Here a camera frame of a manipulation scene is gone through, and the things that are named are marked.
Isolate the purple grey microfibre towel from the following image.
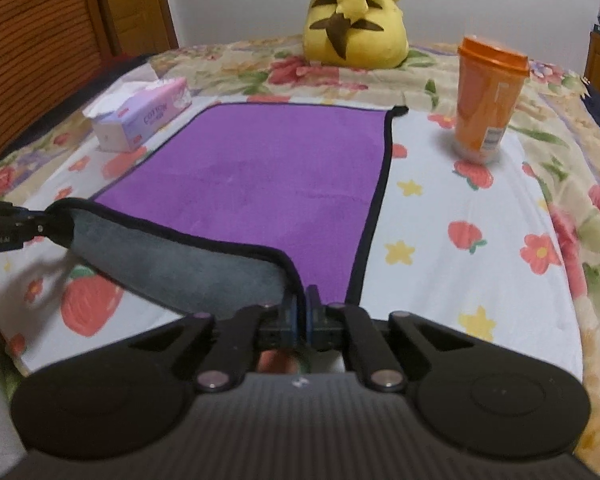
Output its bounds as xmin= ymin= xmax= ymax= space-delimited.
xmin=48 ymin=103 xmax=405 ymax=318

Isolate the pink tissue box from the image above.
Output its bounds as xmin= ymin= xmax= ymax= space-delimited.
xmin=83 ymin=78 xmax=192 ymax=153

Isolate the wooden slatted headboard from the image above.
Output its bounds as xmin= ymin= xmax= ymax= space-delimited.
xmin=0 ymin=0 xmax=112 ymax=155

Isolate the wooden door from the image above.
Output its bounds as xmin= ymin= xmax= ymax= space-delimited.
xmin=99 ymin=0 xmax=178 ymax=56

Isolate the floral bed quilt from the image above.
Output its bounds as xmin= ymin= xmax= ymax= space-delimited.
xmin=0 ymin=34 xmax=600 ymax=480

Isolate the orange lidded plastic cup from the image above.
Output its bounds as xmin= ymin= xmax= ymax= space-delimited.
xmin=454 ymin=35 xmax=529 ymax=165

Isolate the yellow Pikachu plush toy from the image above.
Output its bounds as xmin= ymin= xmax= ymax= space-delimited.
xmin=302 ymin=0 xmax=408 ymax=70

